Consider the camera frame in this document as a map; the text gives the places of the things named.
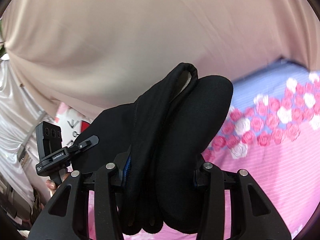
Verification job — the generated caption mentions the black pants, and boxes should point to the black pants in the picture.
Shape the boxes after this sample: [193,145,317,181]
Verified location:
[72,63,233,235]

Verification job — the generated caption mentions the person's left hand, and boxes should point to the person's left hand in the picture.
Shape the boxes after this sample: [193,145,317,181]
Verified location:
[45,172,71,197]

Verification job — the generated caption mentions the cartoon face pillow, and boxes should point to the cartoon face pillow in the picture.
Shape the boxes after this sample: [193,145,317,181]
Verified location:
[54,102,92,146]

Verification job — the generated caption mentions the silver satin curtain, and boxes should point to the silver satin curtain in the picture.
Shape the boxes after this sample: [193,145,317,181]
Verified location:
[1,60,50,206]

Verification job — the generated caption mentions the beige quilt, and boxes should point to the beige quilt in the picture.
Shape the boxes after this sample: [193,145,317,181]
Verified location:
[2,0,319,118]

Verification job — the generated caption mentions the pink rose bedsheet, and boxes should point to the pink rose bedsheet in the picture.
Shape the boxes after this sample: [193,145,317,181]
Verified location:
[87,58,320,240]

